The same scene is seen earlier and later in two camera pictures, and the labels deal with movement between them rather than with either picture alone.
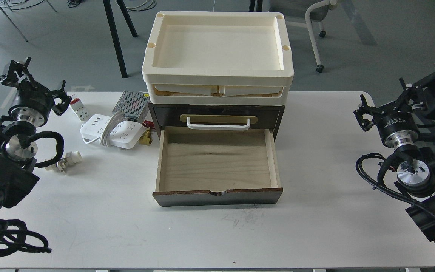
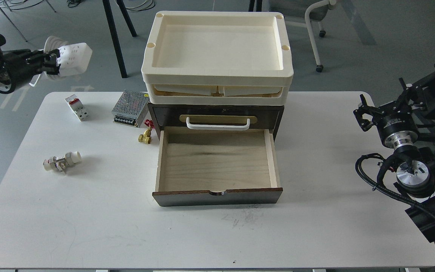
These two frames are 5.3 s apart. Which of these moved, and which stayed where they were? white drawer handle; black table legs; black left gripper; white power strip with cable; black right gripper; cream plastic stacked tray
Moved: white power strip with cable; black left gripper
Stayed: white drawer handle; cream plastic stacked tray; black table legs; black right gripper
